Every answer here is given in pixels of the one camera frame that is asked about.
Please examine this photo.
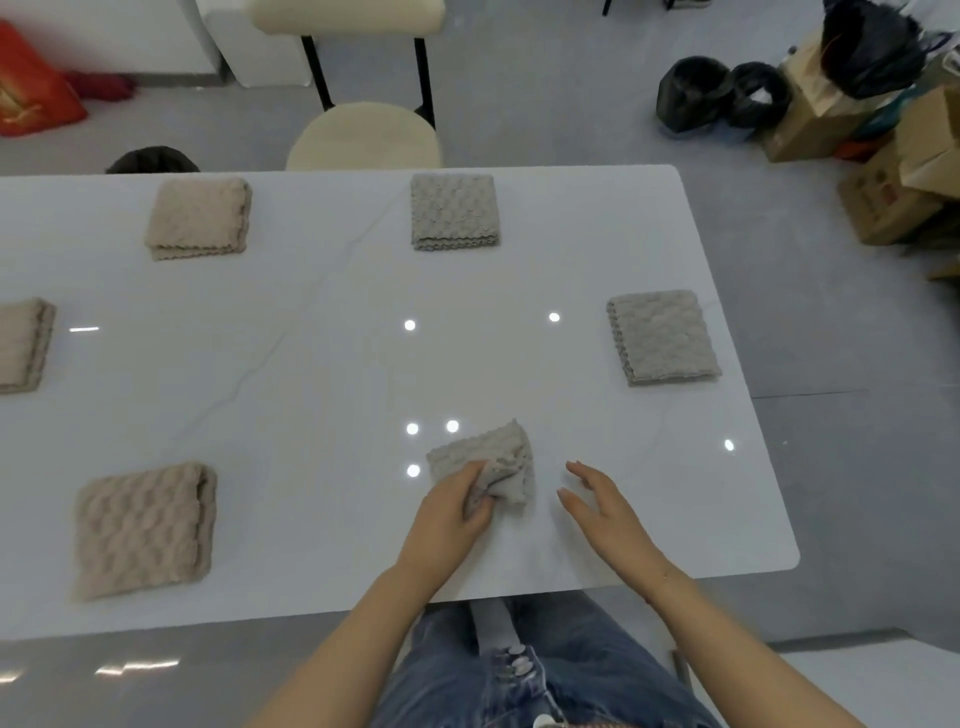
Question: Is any beige fluffy towel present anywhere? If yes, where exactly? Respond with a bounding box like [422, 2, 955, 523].
[144, 176, 253, 262]
[0, 297, 58, 395]
[73, 462, 219, 601]

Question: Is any taupe fluffy towel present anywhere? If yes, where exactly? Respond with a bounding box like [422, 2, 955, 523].
[425, 419, 538, 523]
[605, 290, 723, 388]

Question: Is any white glossy table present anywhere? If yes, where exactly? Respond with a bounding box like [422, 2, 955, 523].
[0, 164, 802, 643]

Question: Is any large black plastic bag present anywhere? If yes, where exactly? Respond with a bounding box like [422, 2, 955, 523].
[821, 0, 954, 100]

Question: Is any person's left forearm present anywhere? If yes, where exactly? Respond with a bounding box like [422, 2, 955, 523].
[247, 566, 444, 728]

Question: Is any person's right forearm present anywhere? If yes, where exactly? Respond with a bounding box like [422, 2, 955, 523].
[644, 569, 868, 728]

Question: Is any blue-grey fluffy towel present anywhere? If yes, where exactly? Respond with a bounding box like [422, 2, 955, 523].
[410, 173, 502, 253]

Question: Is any cream padded chair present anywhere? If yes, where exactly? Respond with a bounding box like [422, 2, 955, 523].
[247, 0, 448, 172]

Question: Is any person's left hand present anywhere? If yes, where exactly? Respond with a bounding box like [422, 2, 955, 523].
[393, 458, 496, 594]

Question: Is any red shopping bag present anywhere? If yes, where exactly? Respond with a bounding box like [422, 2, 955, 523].
[0, 20, 89, 139]

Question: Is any white rectangular box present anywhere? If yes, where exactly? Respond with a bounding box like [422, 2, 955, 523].
[206, 0, 316, 90]

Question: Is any dark red cloth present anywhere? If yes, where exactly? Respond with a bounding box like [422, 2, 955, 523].
[63, 71, 139, 103]

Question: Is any person's right hand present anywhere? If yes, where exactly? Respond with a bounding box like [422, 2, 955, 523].
[556, 461, 676, 601]

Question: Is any grey bin with black bag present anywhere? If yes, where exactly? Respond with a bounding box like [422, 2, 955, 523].
[104, 146, 202, 175]

